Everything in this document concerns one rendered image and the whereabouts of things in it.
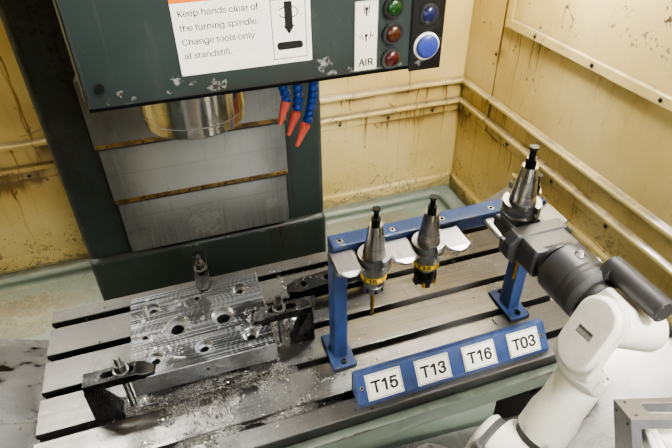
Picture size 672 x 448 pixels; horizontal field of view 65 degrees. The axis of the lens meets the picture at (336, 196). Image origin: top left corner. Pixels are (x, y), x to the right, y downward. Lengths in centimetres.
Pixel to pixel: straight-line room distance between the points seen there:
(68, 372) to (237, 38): 92
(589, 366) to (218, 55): 60
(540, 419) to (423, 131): 143
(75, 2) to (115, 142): 79
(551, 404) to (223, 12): 67
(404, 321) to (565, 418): 55
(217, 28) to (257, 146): 83
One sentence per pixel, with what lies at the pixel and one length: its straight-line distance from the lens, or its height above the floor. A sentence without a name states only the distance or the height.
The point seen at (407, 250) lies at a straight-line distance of 101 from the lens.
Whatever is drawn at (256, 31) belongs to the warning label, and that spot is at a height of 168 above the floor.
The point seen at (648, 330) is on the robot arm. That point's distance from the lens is 82.
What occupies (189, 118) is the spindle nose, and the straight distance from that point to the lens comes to 81.
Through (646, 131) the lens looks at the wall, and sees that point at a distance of 144.
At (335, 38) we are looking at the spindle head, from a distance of 67.
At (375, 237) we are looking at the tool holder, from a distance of 94.
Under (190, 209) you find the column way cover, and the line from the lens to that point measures 152.
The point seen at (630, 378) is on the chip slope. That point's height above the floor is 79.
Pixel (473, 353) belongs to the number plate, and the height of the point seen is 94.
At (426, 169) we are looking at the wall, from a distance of 220.
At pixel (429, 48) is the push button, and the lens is 71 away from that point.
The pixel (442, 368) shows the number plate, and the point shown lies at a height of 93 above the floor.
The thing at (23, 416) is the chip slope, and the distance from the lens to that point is 166.
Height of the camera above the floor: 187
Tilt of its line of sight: 35 degrees down
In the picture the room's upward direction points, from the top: 1 degrees counter-clockwise
